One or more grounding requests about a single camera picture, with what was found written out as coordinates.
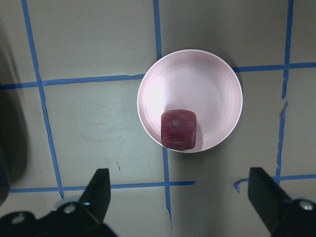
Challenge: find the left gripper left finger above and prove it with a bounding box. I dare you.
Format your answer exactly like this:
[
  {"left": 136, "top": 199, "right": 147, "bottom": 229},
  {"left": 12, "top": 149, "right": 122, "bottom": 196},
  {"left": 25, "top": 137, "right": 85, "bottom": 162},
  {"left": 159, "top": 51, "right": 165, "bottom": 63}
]
[{"left": 80, "top": 168, "right": 110, "bottom": 220}]

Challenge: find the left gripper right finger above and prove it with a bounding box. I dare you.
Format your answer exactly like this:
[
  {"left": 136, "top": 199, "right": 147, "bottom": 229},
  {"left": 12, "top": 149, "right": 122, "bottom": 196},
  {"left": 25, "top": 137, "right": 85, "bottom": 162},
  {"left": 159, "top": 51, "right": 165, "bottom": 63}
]
[{"left": 248, "top": 167, "right": 292, "bottom": 230}]

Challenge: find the red apple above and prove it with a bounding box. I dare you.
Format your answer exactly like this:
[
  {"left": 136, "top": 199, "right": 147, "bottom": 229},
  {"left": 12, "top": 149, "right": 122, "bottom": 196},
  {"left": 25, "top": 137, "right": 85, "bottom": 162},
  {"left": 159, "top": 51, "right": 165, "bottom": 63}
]
[{"left": 160, "top": 110, "right": 197, "bottom": 151}]

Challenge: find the pink plate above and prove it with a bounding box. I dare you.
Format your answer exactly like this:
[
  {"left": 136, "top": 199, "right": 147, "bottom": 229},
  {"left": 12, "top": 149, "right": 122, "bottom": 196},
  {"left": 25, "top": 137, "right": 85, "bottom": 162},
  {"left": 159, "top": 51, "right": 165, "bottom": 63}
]
[{"left": 137, "top": 49, "right": 243, "bottom": 153}]

